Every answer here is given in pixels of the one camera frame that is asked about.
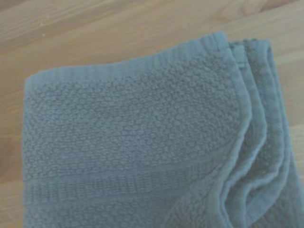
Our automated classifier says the grey terry towel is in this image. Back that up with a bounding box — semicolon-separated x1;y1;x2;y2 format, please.
22;30;304;228

